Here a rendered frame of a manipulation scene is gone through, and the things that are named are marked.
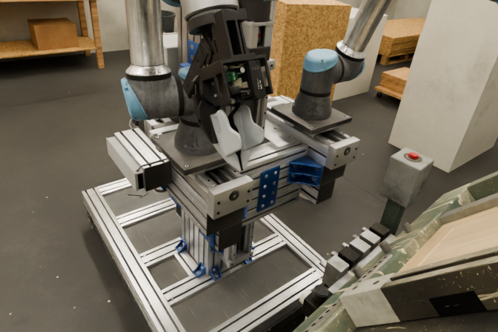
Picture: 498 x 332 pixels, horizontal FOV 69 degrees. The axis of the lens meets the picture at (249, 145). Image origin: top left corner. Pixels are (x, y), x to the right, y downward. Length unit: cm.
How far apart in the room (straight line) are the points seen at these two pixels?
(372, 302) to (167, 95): 68
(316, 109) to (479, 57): 206
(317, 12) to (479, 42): 125
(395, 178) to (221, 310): 91
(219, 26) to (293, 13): 212
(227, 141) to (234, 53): 12
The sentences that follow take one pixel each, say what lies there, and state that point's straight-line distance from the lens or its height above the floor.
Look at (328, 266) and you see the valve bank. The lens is 118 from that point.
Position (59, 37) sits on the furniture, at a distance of 505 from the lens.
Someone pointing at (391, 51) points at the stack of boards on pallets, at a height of 22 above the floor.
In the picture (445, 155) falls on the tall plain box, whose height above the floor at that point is 14.
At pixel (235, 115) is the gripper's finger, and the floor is 138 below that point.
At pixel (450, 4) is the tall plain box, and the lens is 332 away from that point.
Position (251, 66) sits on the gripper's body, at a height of 146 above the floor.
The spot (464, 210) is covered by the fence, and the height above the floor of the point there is 97.
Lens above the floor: 160
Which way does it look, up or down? 30 degrees down
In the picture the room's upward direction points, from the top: 5 degrees clockwise
